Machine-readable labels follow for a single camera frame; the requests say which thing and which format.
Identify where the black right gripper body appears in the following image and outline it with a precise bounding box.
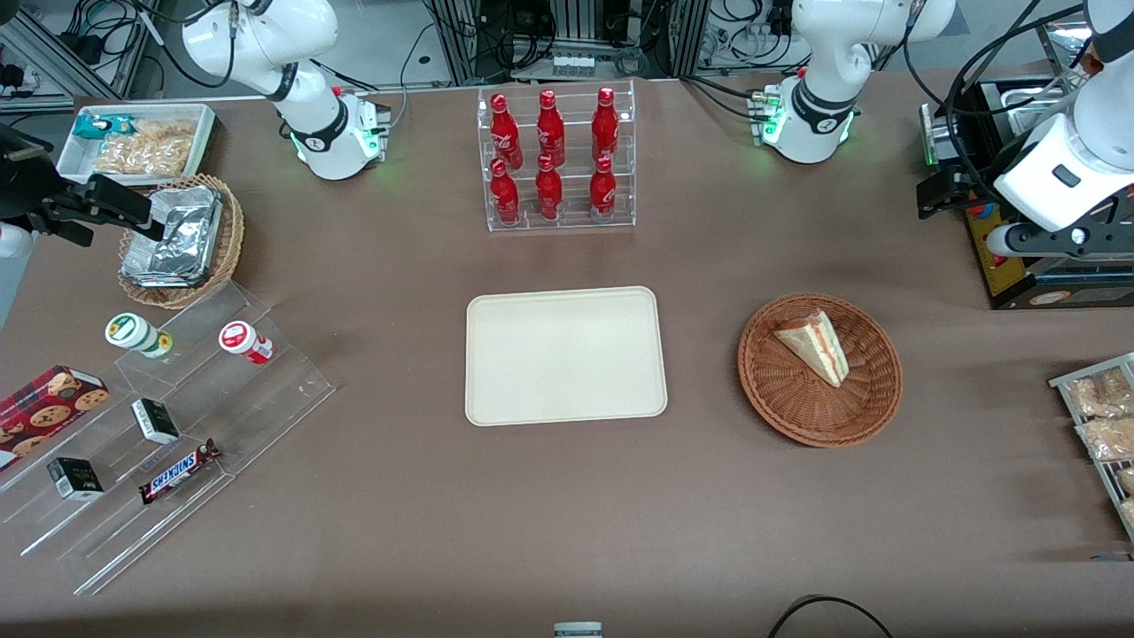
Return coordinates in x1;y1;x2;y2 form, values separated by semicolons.
0;124;65;227

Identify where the triangle sandwich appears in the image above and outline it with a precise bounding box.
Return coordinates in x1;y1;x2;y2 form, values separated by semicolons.
773;310;850;389

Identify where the light tan wicker basket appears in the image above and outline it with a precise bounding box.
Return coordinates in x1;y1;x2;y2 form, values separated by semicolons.
117;174;245;310

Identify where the brown round wicker basket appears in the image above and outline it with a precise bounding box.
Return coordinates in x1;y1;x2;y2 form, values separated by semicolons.
737;292;904;448

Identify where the beige rectangular tray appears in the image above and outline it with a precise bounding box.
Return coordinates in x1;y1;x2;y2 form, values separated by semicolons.
465;285;668;427

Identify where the clear bag of crackers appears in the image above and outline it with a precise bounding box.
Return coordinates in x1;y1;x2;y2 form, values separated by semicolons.
131;119;197;148
93;137;192;176

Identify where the white plastic bin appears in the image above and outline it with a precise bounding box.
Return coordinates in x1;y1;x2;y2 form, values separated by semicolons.
57;104;217;185

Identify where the silver foil container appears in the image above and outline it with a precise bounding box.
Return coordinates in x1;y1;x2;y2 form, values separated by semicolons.
149;184;223;267
120;232;212;290

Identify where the black machine with yellow panel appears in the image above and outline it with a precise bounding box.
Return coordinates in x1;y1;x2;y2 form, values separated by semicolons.
919;78;1134;311

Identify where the teal snack packet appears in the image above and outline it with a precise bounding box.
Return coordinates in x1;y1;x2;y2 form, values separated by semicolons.
74;114;136;142

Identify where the white jar with green lid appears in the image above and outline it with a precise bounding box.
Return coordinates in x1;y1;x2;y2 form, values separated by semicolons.
105;313;174;359

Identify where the white jar with red lid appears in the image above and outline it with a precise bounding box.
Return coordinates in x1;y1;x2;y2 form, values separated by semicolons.
219;321;275;365

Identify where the red plaid cookie box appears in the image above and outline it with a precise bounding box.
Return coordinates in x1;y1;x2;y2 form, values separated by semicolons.
0;365;111;471

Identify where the small black carton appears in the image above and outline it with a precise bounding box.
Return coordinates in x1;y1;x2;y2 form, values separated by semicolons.
131;398;181;445
47;457;105;502

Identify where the clear acrylic stepped display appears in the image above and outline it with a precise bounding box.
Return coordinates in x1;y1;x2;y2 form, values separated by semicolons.
0;280;337;596

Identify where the white power strip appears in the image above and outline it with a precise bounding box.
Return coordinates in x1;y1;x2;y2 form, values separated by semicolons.
707;16;804;68

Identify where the Snickers chocolate bar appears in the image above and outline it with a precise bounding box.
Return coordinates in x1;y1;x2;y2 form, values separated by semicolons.
139;440;221;505

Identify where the red cola bottle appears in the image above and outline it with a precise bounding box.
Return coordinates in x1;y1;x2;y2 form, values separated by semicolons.
536;89;566;167
592;87;619;162
490;93;524;171
535;154;563;221
589;156;617;222
490;159;521;225

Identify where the clear acrylic bottle rack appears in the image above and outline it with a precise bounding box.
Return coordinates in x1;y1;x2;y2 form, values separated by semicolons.
477;80;636;233

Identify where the grey power strip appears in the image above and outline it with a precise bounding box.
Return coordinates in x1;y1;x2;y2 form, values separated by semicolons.
551;51;618;79

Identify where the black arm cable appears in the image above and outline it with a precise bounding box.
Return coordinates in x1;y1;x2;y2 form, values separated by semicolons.
943;0;1092;191

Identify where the aluminium frame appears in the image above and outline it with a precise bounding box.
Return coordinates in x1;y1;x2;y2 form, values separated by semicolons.
0;0;157;113

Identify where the grey wire rack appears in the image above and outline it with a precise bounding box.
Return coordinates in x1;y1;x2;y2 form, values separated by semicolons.
1049;353;1134;542

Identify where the black looped cable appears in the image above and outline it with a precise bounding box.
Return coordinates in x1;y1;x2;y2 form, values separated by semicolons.
766;595;896;638

